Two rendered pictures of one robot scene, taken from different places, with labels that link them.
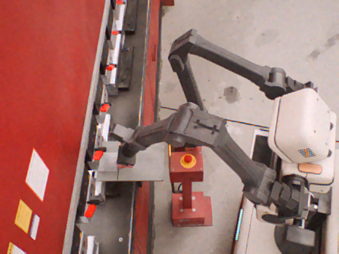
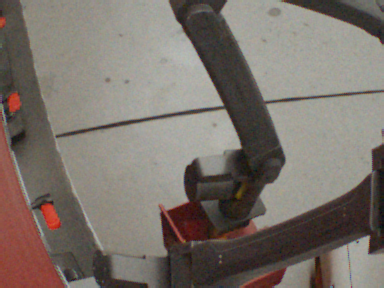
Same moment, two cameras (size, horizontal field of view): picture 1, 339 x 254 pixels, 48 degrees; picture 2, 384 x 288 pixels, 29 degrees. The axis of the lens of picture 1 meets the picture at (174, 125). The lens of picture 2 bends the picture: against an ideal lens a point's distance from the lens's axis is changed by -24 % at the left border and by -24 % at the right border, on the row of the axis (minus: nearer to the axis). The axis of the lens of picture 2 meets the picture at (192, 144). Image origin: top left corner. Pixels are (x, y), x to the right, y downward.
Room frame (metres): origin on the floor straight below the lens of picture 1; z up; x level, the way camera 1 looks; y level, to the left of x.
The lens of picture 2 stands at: (0.37, 0.31, 2.15)
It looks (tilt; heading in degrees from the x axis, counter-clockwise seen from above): 59 degrees down; 331
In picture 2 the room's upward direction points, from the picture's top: straight up
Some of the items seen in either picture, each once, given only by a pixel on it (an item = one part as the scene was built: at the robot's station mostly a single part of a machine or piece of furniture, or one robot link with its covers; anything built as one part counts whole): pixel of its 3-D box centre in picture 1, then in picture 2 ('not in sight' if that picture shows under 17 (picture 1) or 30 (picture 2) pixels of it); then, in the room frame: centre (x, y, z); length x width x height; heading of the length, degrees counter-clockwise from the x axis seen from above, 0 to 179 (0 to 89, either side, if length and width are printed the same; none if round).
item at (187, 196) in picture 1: (186, 186); not in sight; (0.88, -0.05, 0.39); 0.05 x 0.05 x 0.54; 87
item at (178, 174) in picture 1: (185, 155); (228, 251); (0.88, -0.05, 0.75); 0.20 x 0.16 x 0.18; 177
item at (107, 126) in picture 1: (101, 157); not in sight; (0.81, 0.33, 0.92); 0.39 x 0.06 x 0.10; 175
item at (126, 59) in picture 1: (125, 66); (3, 83); (1.35, 0.22, 0.89); 0.30 x 0.05 x 0.03; 175
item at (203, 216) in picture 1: (192, 208); not in sight; (0.88, -0.08, 0.06); 0.25 x 0.20 x 0.12; 87
